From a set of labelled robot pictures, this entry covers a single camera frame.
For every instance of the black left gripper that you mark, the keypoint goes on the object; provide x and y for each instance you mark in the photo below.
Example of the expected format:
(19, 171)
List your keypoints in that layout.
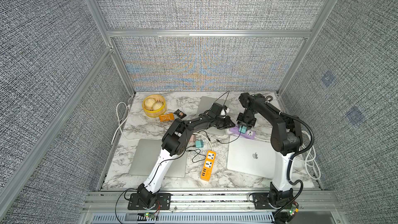
(227, 123)

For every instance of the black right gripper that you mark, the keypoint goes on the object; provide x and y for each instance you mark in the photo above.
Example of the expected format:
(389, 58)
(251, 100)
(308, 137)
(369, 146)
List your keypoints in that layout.
(249, 125)

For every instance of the teal charger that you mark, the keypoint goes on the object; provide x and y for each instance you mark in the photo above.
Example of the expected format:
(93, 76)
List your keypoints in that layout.
(199, 144)
(242, 129)

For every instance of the pink charger plug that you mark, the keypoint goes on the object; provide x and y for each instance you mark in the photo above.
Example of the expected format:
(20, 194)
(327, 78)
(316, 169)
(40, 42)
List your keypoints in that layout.
(193, 138)

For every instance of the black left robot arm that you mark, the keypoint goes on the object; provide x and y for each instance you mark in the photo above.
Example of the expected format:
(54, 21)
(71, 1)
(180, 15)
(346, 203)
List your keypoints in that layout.
(174, 145)

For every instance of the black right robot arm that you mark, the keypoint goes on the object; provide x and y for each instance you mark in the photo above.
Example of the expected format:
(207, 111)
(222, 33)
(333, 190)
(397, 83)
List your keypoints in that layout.
(290, 138)

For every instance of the rear grey laptop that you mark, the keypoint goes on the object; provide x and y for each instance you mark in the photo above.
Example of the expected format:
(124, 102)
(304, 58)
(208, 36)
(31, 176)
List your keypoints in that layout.
(205, 104)

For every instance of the right silver apple laptop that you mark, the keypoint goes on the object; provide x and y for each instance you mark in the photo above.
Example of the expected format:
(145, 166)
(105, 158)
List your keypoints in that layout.
(251, 157)

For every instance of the left silver laptop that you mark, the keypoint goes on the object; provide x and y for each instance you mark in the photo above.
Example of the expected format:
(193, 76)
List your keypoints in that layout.
(147, 154)

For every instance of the purple power strip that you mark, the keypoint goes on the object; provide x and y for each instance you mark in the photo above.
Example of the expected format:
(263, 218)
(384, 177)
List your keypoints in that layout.
(249, 134)

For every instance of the orange power strip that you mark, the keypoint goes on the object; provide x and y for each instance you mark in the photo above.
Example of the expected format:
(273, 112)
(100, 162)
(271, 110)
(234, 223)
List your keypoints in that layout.
(208, 165)

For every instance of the black snack packet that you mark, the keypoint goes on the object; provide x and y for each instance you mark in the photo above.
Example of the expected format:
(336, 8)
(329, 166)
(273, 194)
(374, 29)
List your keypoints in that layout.
(180, 114)

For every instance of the orange snack packet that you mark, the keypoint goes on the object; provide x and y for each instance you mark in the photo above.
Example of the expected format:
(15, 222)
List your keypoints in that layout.
(166, 117)

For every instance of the right steamed bun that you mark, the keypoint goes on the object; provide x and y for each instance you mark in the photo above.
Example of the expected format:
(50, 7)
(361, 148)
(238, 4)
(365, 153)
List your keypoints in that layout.
(157, 105)

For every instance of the steamed bun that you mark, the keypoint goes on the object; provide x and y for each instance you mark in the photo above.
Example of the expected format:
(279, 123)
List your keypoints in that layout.
(157, 105)
(149, 102)

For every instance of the yellow bamboo steamer basket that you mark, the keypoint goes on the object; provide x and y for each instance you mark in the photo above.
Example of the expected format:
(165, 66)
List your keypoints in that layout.
(150, 112)

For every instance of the left steamed bun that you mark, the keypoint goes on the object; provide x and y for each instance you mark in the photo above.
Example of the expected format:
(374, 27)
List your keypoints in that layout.
(149, 102)

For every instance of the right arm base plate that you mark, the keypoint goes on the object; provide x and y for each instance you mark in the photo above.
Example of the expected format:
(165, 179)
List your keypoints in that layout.
(260, 200)

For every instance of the white vented cable duct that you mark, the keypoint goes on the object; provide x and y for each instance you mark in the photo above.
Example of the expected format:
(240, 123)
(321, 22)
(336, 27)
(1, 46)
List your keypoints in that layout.
(185, 218)

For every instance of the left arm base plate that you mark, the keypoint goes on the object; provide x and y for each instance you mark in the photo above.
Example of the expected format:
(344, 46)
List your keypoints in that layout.
(162, 202)

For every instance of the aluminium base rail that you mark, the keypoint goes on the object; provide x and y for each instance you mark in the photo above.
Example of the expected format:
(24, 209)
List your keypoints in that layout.
(211, 200)

